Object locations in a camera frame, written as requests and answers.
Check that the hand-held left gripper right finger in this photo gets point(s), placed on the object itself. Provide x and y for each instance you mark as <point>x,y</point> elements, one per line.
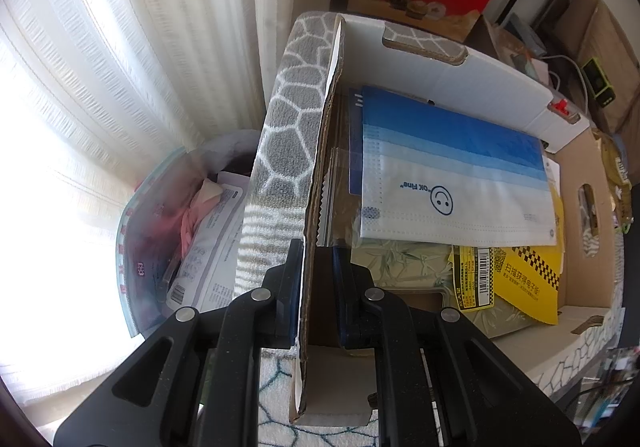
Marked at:
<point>342,297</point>

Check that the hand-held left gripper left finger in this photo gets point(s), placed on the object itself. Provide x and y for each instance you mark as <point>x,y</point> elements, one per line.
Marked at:
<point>295,292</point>

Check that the blue white face mask packet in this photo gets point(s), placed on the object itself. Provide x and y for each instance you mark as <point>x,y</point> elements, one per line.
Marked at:
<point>450,167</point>

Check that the yellow checkered packet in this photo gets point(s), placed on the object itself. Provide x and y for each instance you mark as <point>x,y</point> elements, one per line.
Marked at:
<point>530,282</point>

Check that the white printed packet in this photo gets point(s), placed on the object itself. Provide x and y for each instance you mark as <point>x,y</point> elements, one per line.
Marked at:
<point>215,247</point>

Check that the pink cloth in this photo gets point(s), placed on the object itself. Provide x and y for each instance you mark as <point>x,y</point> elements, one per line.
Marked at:
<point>192,222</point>

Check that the clear zip bag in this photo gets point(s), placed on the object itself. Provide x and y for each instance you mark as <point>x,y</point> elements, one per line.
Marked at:
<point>145,247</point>

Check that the dark blue flat packet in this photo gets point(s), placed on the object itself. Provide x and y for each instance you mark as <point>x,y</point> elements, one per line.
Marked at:
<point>355,137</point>

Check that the grey white patterned mat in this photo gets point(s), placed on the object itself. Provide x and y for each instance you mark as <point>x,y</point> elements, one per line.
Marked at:
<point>290,117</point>

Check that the white sheer curtain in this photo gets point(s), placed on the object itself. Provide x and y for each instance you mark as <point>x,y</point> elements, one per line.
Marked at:
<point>125,52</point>

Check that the gold snack packet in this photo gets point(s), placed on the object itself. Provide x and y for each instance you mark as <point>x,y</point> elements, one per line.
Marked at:
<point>617,172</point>

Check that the green electronic device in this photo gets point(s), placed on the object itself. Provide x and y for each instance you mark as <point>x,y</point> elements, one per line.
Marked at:
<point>599,79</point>

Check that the large brown cardboard box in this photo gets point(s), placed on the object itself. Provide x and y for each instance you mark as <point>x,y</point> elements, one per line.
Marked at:
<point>610,27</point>

